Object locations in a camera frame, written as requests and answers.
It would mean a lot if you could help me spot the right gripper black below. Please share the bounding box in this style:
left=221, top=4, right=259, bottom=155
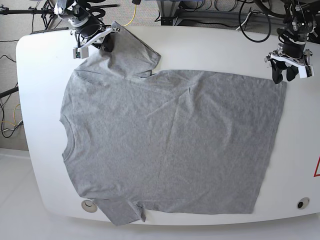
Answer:
left=74, top=21, right=114, bottom=53

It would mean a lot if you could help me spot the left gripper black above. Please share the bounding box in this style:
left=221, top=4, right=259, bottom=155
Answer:
left=271, top=41, right=306, bottom=84

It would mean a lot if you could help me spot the grey T-shirt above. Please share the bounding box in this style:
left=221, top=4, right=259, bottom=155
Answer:
left=60, top=22, right=287, bottom=226

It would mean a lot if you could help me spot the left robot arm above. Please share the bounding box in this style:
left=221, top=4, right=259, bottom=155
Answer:
left=265, top=0, right=320, bottom=84

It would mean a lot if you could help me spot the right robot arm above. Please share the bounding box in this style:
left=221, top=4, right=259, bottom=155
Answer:
left=53, top=0, right=119, bottom=59

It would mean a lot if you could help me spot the black tripod stand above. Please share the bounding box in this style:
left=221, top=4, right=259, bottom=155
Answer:
left=0, top=0, right=120, bottom=30

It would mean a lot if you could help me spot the red triangle warning sticker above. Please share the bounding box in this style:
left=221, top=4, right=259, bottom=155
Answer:
left=313, top=158, right=320, bottom=177

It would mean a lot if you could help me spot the right table grommet hole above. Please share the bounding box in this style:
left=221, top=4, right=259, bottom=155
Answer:
left=296, top=197, right=310, bottom=210

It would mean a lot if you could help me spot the table grommet hole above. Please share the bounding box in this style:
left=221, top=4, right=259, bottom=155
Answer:
left=296, top=197, right=310, bottom=210
left=81, top=199, right=98, bottom=213

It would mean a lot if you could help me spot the left table grommet hole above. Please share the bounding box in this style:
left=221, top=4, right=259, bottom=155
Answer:
left=81, top=199, right=98, bottom=213

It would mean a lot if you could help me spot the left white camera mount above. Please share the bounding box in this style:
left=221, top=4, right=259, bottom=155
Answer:
left=264, top=47, right=315, bottom=79

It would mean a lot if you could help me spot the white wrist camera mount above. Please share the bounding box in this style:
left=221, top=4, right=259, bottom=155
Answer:
left=70, top=24, right=120, bottom=59

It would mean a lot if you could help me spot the yellow cable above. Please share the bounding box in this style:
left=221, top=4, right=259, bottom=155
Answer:
left=124, top=2, right=138, bottom=27

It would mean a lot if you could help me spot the white cable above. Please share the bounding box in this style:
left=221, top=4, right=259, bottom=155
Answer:
left=234, top=9, right=305, bottom=31

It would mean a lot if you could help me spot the aluminium frame stand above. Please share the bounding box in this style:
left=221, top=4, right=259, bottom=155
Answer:
left=157, top=0, right=301, bottom=40

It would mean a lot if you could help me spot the black floor cables left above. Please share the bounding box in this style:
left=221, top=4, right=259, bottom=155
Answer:
left=0, top=54, right=24, bottom=138

